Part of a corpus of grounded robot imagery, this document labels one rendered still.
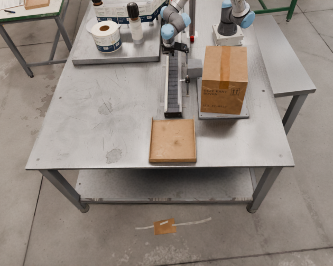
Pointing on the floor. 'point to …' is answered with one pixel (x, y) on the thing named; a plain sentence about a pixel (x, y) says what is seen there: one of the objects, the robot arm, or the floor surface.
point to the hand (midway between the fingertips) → (173, 54)
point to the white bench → (23, 16)
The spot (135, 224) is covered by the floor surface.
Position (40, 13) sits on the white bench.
